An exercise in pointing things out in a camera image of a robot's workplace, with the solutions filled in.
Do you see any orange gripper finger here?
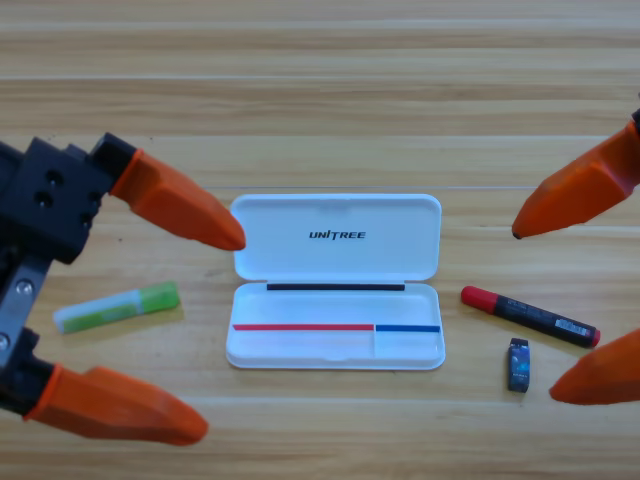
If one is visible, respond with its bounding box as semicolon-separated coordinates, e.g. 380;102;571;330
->
510;118;640;241
0;357;209;447
548;328;640;407

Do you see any dark blue eraser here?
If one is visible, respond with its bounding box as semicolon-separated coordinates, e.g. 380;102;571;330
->
507;337;532;393

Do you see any black marker with red cap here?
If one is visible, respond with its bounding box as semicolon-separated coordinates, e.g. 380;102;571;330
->
460;285;602;350

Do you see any white Unitree pencil case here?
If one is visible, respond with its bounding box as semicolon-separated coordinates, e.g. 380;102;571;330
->
225;193;446;371

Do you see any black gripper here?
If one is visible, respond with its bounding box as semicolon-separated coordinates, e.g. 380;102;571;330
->
0;132;247;374

